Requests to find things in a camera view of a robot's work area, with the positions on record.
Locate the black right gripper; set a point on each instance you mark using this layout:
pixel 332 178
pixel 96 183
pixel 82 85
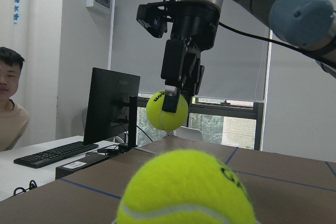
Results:
pixel 195 23

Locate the black monitor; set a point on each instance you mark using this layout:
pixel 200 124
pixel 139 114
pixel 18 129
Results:
pixel 112 109

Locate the person in beige shirt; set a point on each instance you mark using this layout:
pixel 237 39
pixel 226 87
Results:
pixel 14 118

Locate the black keyboard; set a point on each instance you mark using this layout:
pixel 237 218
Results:
pixel 54 155

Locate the black box with label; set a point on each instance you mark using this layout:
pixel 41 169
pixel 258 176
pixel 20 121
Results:
pixel 82 163

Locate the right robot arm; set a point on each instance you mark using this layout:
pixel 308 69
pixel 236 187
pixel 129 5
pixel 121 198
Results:
pixel 308 26

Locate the tennis ball with Roland Garros print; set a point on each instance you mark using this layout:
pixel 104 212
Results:
pixel 185 186

